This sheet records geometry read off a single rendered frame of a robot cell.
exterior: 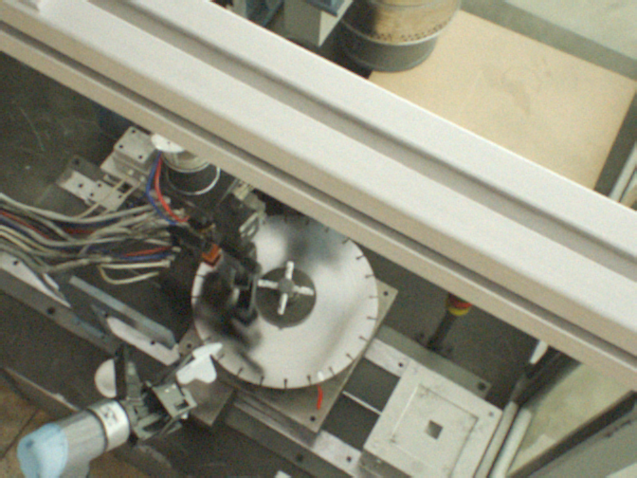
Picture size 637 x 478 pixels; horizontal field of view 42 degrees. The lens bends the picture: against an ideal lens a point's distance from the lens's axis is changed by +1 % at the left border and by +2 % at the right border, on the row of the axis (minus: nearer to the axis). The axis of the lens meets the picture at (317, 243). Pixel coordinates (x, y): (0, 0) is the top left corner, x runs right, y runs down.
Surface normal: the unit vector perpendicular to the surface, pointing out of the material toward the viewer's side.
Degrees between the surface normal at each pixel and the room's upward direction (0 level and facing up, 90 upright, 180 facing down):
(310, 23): 90
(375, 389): 0
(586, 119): 0
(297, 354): 0
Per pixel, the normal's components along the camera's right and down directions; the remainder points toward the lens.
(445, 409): 0.04, -0.43
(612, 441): -0.50, 0.77
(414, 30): 0.23, 0.88
